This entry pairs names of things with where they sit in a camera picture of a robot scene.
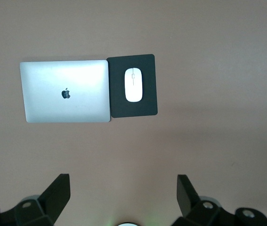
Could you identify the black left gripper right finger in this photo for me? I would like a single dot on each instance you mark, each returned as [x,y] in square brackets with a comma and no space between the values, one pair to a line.
[187,200]

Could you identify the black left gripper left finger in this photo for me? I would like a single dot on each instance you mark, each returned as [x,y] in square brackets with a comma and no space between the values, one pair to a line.
[53,200]

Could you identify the black rectangular mouse pad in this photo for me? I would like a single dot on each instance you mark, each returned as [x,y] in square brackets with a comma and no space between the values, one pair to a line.
[149,94]

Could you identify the brown table cover sheet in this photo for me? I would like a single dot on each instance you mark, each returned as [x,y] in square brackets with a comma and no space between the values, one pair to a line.
[194,153]

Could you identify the silver closed laptop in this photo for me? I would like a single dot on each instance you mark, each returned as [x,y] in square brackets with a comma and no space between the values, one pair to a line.
[53,80]

